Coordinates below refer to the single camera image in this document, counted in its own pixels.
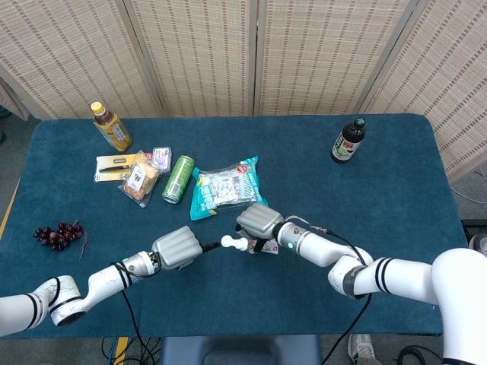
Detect blue table cloth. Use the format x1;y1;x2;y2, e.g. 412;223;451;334
0;113;479;339

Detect small purple white packet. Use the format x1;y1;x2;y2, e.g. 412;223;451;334
151;146;173;175

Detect dark red grape bunch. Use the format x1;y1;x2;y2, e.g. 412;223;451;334
33;219;89;260

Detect green drink can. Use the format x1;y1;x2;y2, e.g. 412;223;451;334
161;154;196;205

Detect black floor cables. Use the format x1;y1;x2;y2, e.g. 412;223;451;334
100;336;164;365

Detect yellow tea bottle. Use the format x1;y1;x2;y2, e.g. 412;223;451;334
90;100;134;153

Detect blue chair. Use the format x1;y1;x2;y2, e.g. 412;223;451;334
161;334;323;365

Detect grey white sneaker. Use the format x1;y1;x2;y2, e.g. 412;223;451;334
468;233;487;256
348;333;383;365

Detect bagged bread slices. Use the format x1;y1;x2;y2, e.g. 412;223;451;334
117;151;161;208

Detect knife on yellow card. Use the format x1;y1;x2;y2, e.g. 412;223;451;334
93;153;138;184

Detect teal wet wipes pack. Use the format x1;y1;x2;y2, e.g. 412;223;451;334
189;155;269;221

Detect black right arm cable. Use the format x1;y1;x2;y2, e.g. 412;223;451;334
285;214;374;365

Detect white floor cable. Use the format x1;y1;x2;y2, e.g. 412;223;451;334
451;170;487;205

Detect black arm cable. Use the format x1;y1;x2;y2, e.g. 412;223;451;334
285;214;374;365
110;261;155;365

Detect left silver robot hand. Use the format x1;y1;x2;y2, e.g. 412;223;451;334
151;225;222;271

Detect floral print toothpaste tube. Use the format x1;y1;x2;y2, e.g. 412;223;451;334
221;235;281;255

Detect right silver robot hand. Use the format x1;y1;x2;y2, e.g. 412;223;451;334
234;203;285;255

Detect woven folding screen panel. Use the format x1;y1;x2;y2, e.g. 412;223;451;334
253;0;419;117
121;0;260;118
0;0;168;121
357;0;487;184

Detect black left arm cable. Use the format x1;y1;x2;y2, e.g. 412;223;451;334
110;261;155;365

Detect black corrugated hose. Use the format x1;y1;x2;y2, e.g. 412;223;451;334
397;344;433;365

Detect dark bottle green label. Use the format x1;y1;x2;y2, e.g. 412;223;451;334
329;116;367;164

